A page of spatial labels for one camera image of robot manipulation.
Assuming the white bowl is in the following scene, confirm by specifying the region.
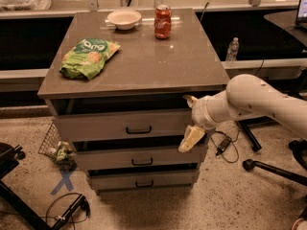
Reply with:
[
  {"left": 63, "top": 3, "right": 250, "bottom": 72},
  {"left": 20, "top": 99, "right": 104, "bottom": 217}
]
[{"left": 106, "top": 10, "right": 142, "bottom": 31}]

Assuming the grey drawer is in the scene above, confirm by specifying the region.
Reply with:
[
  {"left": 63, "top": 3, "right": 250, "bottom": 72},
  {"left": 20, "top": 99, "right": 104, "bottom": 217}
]
[
  {"left": 73, "top": 135, "right": 207, "bottom": 171},
  {"left": 51, "top": 93, "right": 192, "bottom": 142},
  {"left": 87, "top": 163, "right": 200, "bottom": 191}
]

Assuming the grey drawer cabinet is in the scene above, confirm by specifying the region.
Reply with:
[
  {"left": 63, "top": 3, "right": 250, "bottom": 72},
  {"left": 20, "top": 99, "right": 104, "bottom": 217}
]
[{"left": 36, "top": 8, "right": 231, "bottom": 196}]

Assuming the black cable on floor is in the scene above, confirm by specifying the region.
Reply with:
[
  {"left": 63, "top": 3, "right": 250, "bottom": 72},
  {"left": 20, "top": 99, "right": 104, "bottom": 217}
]
[{"left": 44, "top": 192, "right": 91, "bottom": 230}]

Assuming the clear water bottle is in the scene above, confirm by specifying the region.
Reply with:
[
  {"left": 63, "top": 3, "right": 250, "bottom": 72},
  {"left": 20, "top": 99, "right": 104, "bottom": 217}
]
[{"left": 225, "top": 37, "right": 239, "bottom": 61}]

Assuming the laptop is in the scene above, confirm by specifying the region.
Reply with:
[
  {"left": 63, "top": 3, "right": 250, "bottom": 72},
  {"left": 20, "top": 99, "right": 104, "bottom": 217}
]
[{"left": 295, "top": 0, "right": 307, "bottom": 29}]

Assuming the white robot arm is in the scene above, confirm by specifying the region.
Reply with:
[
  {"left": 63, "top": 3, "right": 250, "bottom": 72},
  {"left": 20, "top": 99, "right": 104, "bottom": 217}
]
[{"left": 178, "top": 74, "right": 307, "bottom": 152}]

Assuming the black stand leg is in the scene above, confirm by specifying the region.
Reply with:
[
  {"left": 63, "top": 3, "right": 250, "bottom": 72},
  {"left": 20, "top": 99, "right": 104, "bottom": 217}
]
[{"left": 236, "top": 121, "right": 262, "bottom": 152}]

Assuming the wire mesh basket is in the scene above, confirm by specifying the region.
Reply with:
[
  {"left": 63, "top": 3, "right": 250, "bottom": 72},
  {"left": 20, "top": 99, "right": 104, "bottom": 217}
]
[{"left": 38, "top": 124, "right": 60, "bottom": 159}]

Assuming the green crumpled bag on floor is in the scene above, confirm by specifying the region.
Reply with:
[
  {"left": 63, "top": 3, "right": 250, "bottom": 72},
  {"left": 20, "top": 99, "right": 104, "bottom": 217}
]
[{"left": 54, "top": 141, "right": 74, "bottom": 165}]

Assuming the black office chair base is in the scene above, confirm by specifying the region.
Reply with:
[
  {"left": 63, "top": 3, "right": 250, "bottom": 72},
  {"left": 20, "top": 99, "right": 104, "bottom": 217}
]
[{"left": 242, "top": 137, "right": 307, "bottom": 230}]

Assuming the black power adapter with cable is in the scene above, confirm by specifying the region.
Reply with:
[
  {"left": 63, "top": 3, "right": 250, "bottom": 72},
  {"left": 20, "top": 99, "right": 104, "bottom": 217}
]
[{"left": 209, "top": 131, "right": 239, "bottom": 164}]

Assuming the orange soda can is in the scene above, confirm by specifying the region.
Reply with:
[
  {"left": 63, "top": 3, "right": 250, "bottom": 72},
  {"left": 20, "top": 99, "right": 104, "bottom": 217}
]
[{"left": 154, "top": 4, "right": 172, "bottom": 39}]

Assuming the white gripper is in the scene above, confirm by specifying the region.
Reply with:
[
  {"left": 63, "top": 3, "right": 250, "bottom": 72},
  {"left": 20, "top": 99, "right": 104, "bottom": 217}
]
[{"left": 178, "top": 95, "right": 218, "bottom": 152}]

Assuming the green chip bag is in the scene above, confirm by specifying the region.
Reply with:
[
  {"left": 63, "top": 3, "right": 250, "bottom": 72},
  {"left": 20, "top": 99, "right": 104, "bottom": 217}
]
[{"left": 59, "top": 38, "right": 121, "bottom": 80}]

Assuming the grey top drawer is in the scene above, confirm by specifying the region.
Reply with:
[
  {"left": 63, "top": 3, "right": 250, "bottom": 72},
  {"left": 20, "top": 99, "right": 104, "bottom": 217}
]
[{"left": 51, "top": 93, "right": 192, "bottom": 142}]

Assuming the black frame left bottom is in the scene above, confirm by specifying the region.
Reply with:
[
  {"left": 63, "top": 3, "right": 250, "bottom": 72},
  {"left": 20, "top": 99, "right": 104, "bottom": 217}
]
[{"left": 0, "top": 142, "right": 91, "bottom": 230}]

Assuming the grey middle drawer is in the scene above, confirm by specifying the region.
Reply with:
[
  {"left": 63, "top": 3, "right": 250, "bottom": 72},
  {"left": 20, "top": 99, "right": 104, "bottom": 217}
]
[{"left": 73, "top": 135, "right": 207, "bottom": 171}]

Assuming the grey bottom drawer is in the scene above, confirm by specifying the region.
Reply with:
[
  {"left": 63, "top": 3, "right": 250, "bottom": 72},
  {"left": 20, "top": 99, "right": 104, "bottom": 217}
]
[{"left": 87, "top": 163, "right": 200, "bottom": 191}]

